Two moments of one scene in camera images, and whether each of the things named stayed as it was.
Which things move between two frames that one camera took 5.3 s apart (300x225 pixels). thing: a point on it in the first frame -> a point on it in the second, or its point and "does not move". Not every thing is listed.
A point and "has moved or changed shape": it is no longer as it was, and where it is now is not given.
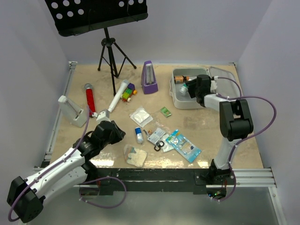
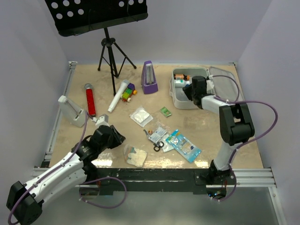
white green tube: [184, 89] has moved or changed shape
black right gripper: [191, 93] does not move
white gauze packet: [142, 117] does not move
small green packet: [166, 112] does not move
